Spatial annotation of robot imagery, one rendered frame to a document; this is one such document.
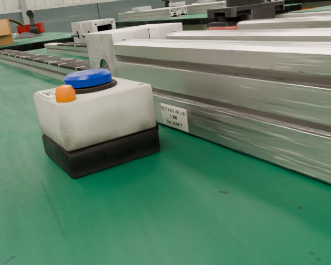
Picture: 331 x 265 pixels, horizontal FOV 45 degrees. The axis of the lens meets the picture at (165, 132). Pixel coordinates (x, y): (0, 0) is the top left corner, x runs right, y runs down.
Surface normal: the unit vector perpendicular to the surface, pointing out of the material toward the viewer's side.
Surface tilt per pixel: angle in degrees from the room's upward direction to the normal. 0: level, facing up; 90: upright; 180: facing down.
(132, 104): 90
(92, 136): 90
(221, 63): 90
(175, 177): 0
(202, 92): 90
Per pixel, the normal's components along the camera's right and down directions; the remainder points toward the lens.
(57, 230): -0.12, -0.95
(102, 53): -0.85, 0.25
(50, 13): 0.45, 0.22
